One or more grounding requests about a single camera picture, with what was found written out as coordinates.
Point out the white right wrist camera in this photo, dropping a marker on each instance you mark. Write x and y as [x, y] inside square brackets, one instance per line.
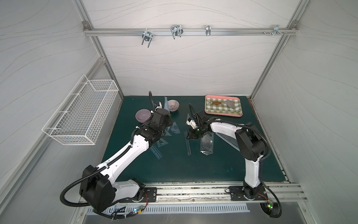
[191, 123]

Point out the metal bracket clamp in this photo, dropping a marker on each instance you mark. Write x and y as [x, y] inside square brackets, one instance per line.
[275, 31]

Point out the pink plastic tray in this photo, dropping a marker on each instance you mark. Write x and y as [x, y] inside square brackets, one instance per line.
[223, 105]

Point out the aluminium overhead rail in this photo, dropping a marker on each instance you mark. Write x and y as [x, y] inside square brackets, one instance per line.
[292, 30]

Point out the clear ruler set pouch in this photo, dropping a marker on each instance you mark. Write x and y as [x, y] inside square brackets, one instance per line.
[229, 140]

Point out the small clear triangle ruler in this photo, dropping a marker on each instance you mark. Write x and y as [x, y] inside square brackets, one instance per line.
[167, 133]

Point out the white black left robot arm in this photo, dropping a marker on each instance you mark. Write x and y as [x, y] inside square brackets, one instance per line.
[98, 185]

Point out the clear blue straight ruler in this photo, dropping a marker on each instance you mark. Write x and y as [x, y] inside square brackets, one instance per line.
[156, 152]

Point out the green white checkered cloth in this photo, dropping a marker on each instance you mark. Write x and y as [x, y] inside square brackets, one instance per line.
[223, 105]

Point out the large clear triangle ruler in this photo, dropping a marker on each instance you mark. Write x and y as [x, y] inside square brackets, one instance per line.
[161, 142]

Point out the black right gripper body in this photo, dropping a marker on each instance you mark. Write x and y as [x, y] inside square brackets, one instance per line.
[194, 132]

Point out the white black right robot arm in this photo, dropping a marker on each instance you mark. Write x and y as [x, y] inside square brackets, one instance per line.
[252, 145]

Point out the white wire basket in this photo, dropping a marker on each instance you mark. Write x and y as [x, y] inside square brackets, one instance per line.
[81, 116]

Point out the blue printed ruler set card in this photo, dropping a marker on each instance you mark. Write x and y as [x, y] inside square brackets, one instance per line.
[166, 104]

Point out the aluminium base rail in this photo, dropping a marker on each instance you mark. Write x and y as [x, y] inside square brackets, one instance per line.
[221, 192]

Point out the metal u-bolt clamp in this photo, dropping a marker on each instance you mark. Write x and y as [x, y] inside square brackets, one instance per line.
[208, 30]
[147, 37]
[176, 30]

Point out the wooden handled metal scraper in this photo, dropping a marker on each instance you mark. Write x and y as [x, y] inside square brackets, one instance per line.
[228, 103]

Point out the plain lilac bowl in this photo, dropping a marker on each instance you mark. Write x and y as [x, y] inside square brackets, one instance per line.
[143, 115]

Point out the blue clear protractor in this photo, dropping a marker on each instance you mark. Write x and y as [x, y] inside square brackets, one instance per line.
[175, 128]

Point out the purple striped bowl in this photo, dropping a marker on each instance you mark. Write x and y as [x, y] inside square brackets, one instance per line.
[173, 105]

